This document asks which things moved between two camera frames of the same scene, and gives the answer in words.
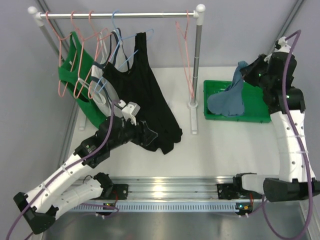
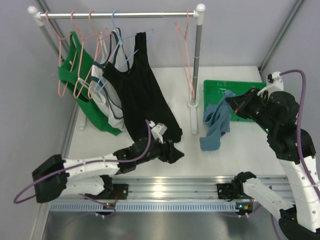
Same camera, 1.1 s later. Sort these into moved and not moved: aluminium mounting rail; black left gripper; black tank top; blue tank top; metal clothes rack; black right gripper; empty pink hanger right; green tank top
Moved: blue tank top; black left gripper; black right gripper
Not moved: black tank top; aluminium mounting rail; empty pink hanger right; metal clothes rack; green tank top
